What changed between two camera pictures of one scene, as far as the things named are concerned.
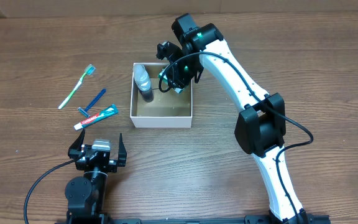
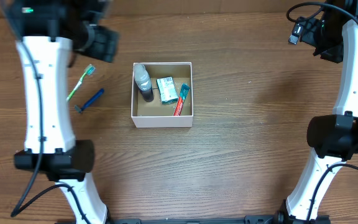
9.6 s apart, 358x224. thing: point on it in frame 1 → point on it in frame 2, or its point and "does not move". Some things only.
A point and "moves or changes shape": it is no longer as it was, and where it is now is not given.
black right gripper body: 188,66 → 326,37
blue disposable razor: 86,112 moves or changes shape
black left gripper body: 112,167 → 95,43
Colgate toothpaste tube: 108,112 → 185,88
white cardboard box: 167,109 does not move
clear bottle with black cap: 143,81 does not move
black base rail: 96,218 does not move
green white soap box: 161,75 → 168,91
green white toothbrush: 89,70 does not move
